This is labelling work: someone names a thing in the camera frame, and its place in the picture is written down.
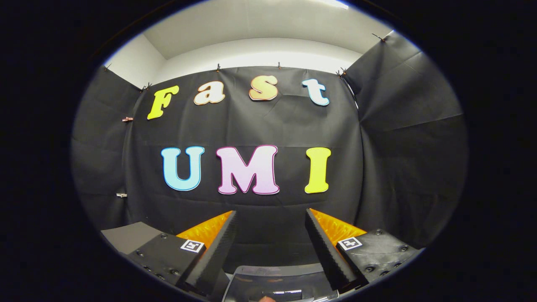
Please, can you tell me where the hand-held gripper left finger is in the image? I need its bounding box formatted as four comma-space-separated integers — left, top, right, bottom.
128, 211, 237, 296

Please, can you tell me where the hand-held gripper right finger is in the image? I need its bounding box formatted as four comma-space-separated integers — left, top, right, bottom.
305, 208, 420, 294

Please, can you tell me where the grey washing machine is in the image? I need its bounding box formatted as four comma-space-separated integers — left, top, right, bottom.
208, 262, 349, 302

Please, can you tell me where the grey table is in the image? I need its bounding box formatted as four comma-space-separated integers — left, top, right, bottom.
101, 221, 165, 255

